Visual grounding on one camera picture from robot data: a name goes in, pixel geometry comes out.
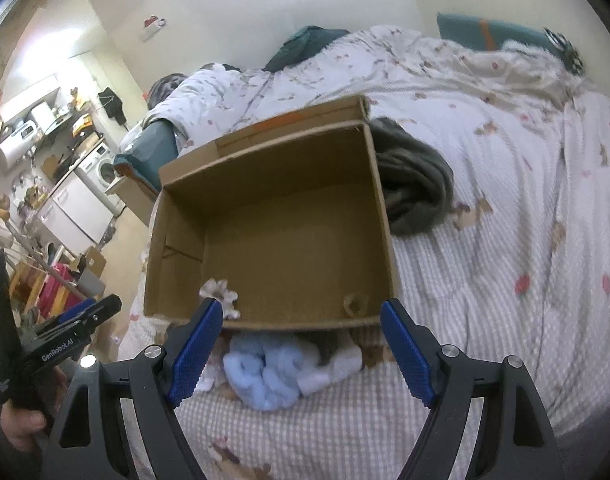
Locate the grey striped cloth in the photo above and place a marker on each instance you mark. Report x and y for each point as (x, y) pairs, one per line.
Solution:
(165, 89)

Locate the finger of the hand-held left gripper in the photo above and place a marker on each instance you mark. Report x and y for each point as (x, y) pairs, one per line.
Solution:
(77, 310)
(102, 310)

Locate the red box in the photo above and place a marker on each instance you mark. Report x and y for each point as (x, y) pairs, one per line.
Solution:
(55, 287)

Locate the brown cardboard box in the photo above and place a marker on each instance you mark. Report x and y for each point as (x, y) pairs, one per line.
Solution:
(285, 240)

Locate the wooden bed frame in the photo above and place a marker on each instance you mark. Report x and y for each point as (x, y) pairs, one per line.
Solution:
(132, 197)

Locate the black white patterned item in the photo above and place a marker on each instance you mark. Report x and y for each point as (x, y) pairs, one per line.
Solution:
(567, 50)

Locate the floral checked quilt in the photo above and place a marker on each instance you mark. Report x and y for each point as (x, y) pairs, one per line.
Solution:
(485, 210)

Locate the white fluffy cloth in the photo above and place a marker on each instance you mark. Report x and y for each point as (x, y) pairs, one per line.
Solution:
(332, 367)

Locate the small cardboard box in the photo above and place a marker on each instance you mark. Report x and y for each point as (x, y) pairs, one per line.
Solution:
(92, 265)

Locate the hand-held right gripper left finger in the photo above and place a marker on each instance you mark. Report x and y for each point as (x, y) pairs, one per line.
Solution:
(195, 355)

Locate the teal mattress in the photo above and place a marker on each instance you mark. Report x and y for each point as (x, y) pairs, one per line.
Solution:
(150, 152)

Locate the black hanging garment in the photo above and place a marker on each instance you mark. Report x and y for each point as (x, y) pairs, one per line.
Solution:
(113, 104)

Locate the teal pillow with orange stripe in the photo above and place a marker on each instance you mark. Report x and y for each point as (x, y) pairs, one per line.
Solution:
(485, 32)

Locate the white water heater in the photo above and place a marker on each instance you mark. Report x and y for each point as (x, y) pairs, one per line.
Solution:
(16, 147)

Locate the dark grey cloth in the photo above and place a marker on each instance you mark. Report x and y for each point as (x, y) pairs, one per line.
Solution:
(415, 185)

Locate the person's left hand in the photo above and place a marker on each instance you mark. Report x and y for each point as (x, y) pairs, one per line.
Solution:
(20, 422)

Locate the beige plush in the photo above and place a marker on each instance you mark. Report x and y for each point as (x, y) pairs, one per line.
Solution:
(220, 296)

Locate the dark green garment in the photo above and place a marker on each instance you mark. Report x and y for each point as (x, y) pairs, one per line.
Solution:
(305, 45)

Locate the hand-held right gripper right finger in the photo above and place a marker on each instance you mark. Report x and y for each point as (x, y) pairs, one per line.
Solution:
(407, 355)

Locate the light blue plush cloth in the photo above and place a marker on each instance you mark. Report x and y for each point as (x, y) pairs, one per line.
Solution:
(265, 370)

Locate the white washing machine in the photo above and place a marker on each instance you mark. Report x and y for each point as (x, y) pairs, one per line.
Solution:
(102, 172)

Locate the white cabinet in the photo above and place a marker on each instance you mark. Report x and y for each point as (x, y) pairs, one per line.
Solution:
(75, 212)

